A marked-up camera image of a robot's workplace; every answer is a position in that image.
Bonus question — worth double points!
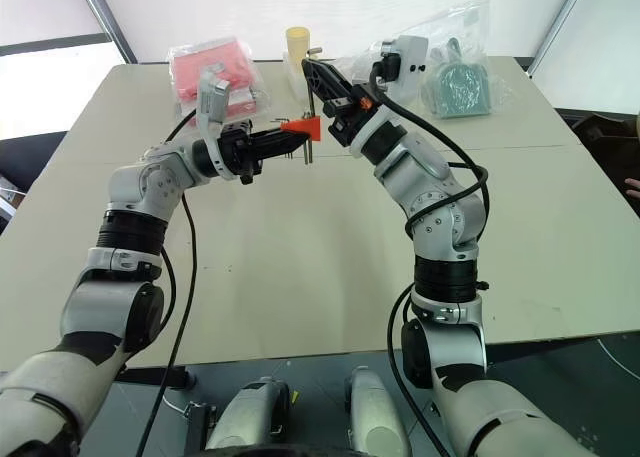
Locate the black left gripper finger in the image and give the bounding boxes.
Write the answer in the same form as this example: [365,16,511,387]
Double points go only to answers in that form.
[249,128,308,147]
[255,142,304,162]

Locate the white window frame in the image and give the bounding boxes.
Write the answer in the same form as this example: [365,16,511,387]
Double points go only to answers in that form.
[524,0,597,76]

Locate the silver robot left leg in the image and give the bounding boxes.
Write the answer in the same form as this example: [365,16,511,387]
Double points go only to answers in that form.
[204,376,294,452]

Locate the silver robot right leg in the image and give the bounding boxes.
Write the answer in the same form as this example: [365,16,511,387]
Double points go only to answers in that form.
[344,366,414,457]

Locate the black table frame bar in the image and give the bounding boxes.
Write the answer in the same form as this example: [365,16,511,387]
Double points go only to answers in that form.
[118,365,197,391]

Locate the plastic bag with green parts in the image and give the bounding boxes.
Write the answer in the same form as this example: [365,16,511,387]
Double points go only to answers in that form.
[332,0,506,123]

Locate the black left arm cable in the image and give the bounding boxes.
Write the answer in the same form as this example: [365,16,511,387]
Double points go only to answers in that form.
[135,110,209,457]

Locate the cream plastic cylinder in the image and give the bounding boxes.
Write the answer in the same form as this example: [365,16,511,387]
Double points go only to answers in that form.
[284,25,312,63]

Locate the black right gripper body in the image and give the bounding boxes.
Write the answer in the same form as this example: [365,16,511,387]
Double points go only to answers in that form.
[322,83,387,147]

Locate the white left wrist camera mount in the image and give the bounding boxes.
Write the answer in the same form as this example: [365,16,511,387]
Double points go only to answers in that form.
[193,62,232,179]

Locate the translucent white plastic stand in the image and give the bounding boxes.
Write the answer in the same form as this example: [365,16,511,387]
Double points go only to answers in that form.
[281,49,312,99]

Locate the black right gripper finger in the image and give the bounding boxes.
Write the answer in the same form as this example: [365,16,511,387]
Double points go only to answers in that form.
[301,58,337,109]
[322,62,357,101]

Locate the black seat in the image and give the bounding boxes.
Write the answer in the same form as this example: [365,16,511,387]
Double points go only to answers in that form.
[553,106,640,191]

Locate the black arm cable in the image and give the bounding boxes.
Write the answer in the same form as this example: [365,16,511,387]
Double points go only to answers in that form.
[135,110,209,457]
[367,60,491,457]

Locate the dark grey window frame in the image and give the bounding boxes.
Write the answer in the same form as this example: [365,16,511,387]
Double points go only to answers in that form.
[0,0,139,66]

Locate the orange hex key holder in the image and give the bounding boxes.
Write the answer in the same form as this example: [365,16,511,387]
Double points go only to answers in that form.
[279,115,324,142]

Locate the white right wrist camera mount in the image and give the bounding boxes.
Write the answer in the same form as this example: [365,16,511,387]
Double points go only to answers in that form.
[372,34,431,104]

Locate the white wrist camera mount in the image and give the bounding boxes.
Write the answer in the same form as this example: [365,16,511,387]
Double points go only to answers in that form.
[372,34,431,104]
[193,62,232,179]

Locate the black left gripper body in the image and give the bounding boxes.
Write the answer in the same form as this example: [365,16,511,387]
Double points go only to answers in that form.
[218,120,265,187]

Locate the silver robot leg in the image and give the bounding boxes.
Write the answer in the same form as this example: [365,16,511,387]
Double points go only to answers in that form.
[204,376,294,452]
[344,366,414,457]

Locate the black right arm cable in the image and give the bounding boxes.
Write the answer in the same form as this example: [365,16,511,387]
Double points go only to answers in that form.
[367,60,491,457]

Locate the plastic bag with pink contents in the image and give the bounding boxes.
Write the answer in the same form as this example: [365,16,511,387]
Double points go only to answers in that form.
[167,35,274,118]

